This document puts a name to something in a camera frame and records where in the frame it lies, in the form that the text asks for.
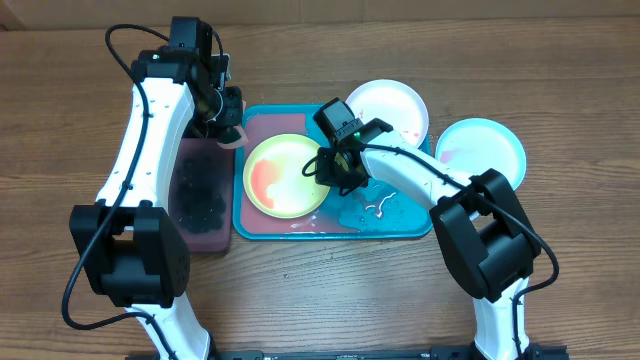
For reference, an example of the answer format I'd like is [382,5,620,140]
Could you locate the green and orange sponge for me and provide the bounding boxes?
[217,125,248,149]

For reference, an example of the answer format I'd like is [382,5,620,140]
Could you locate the yellow-green plate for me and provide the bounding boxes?
[243,134,329,219]

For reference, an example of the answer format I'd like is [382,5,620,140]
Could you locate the white plate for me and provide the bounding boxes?
[346,79,429,148]

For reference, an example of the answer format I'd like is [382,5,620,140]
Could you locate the light blue plate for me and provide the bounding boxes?
[435,118,527,189]

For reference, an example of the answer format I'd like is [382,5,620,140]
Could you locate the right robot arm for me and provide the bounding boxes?
[312,118,543,359]

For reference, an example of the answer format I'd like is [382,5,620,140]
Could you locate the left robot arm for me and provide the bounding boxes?
[61,46,243,359]

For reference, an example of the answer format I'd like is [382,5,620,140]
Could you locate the teal plastic tray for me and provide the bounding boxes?
[232,104,432,241]

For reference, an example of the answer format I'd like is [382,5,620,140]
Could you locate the black plastic tray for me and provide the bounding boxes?
[169,137,234,254]

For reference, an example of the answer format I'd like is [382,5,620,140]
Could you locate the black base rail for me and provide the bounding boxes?
[125,344,570,360]

